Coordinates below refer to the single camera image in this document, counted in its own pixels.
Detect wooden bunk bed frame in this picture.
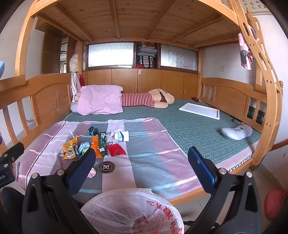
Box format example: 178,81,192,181
0,0,284,205

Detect green snack bag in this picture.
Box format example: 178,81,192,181
98,132,109,157

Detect striped bag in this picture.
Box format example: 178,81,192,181
137,54,156,68

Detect white bagged quilts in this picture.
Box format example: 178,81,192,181
69,42,87,73

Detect yellow snack wrapper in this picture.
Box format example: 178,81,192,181
62,136,78,161

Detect wooden bunk ladder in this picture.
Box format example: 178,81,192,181
234,0,284,171

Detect plaid bed sheet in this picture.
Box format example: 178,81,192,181
17,117,207,198

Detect red round plastic object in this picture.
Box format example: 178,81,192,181
264,188,288,221

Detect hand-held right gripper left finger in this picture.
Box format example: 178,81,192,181
21,147,97,234

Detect wooden cabinet row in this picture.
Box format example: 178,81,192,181
82,69,199,99

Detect wooden shelf unit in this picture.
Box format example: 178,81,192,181
36,18,84,75

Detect pink pillow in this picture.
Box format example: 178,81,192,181
78,85,124,116

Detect pink hanging garment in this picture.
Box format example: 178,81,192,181
238,33,255,71

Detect white hanging towel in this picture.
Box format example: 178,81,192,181
71,73,80,99

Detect orange box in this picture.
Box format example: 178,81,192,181
91,135,103,158

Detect white lattice waste bin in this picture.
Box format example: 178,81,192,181
82,192,147,229

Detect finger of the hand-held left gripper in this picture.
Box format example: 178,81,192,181
1,142,25,158

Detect red foil packet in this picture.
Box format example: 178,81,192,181
106,144,127,157

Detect pink paper scrap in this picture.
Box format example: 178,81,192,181
87,166,98,179

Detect green woven mat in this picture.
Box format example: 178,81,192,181
63,99,262,167

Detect white red-print plastic bag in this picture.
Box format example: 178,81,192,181
80,188,185,234

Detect white and blue paper cup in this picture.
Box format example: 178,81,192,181
114,130,130,142

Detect calligraphy wall scroll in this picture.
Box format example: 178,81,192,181
222,0,268,12

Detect pale blue plastic wrapper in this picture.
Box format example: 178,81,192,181
76,142,91,157

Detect ribbed glass sliding door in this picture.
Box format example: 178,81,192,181
87,43,135,68
159,44,199,70

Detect white framed board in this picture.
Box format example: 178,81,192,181
179,103,220,120

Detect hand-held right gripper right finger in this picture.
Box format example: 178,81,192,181
187,146,264,234

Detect striped plush toy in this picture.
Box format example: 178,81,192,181
121,88,175,109

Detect white crumpled tissue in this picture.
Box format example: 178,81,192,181
105,132,118,147

